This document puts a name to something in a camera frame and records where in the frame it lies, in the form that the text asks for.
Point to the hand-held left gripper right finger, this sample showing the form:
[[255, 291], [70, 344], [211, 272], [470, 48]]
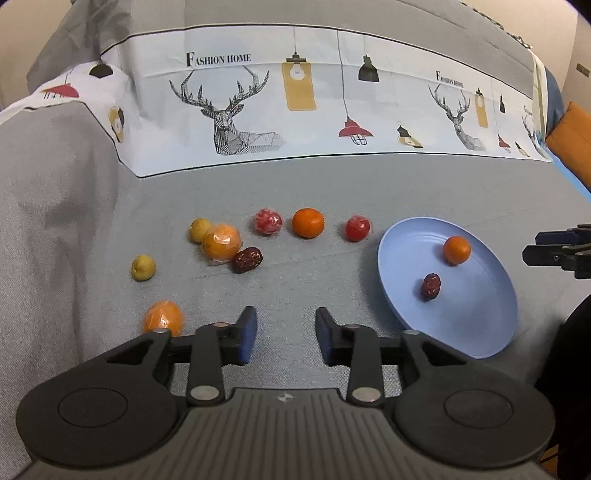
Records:
[[323, 338]]

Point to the red candy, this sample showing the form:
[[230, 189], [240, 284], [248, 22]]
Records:
[[268, 221], [358, 228]]

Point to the dark clothing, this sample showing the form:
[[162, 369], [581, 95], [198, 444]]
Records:
[[572, 369]]

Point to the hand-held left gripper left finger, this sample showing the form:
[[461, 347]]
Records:
[[249, 333]]

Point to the small bare orange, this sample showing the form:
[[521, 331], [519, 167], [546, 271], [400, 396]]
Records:
[[457, 249]]

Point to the wall socket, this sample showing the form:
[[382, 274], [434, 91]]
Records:
[[582, 70]]

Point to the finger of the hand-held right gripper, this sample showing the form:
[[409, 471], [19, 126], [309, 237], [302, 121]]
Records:
[[549, 256], [554, 237]]

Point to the dried red date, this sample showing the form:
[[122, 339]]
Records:
[[247, 260], [431, 286]]

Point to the grey printed blanket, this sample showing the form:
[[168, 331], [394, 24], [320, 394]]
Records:
[[323, 184]]

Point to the plastic-wrapped orange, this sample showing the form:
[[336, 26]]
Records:
[[222, 242], [163, 318]]

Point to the small yellow fruit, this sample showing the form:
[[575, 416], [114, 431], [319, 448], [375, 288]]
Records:
[[143, 267], [199, 230]]

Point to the bare orange mandarin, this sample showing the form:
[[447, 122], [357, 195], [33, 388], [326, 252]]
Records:
[[308, 223]]

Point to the blue plate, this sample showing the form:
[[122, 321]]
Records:
[[471, 304]]

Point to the orange pillow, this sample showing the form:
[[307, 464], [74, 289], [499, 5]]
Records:
[[572, 138]]

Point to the blue cloth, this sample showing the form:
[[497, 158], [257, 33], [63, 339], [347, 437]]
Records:
[[552, 99]]

